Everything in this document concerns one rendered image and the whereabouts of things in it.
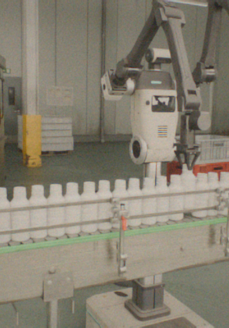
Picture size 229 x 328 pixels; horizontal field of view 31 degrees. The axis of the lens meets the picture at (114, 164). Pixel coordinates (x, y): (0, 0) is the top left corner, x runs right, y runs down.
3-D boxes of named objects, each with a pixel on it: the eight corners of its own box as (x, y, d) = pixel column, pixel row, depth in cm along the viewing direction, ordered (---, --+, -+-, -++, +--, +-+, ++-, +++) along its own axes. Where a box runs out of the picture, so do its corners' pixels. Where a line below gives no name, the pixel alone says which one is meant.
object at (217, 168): (194, 189, 376) (195, 164, 373) (164, 181, 410) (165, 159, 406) (239, 183, 409) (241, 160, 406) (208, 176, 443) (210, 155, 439)
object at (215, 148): (194, 164, 372) (196, 139, 368) (164, 159, 405) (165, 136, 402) (240, 160, 405) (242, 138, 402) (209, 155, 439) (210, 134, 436)
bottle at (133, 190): (143, 223, 151) (144, 178, 149) (137, 227, 146) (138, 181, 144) (128, 221, 154) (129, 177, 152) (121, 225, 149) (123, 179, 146)
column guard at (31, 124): (25, 167, 886) (24, 114, 869) (20, 164, 921) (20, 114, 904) (43, 166, 903) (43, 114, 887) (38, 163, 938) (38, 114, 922)
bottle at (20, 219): (32, 241, 130) (31, 189, 128) (13, 243, 127) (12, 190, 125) (27, 235, 135) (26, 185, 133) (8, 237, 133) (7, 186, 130)
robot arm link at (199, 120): (196, 97, 159) (177, 96, 155) (216, 97, 148) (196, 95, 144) (195, 129, 160) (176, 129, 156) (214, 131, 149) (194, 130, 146)
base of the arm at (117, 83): (127, 91, 210) (122, 70, 214) (134, 82, 203) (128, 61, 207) (111, 90, 206) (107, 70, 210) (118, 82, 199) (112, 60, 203)
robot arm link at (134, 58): (175, -7, 171) (153, -11, 167) (185, 15, 165) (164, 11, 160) (132, 70, 205) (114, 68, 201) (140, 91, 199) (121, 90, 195)
